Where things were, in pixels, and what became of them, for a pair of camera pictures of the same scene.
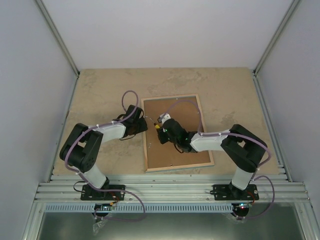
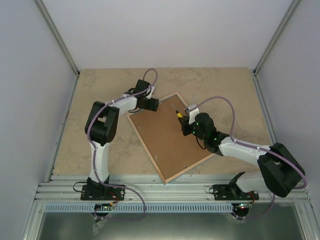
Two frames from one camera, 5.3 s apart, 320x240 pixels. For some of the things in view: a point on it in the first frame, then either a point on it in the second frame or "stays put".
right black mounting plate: [228, 192] stays put
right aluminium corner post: [272, 43] stays put
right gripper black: [163, 139] -> [186, 131]
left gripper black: [143, 127] -> [153, 105]
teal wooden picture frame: [144, 137] -> [172, 153]
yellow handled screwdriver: [156, 125] -> [179, 114]
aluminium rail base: [170, 188] stays put
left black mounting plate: [87, 193] stays put
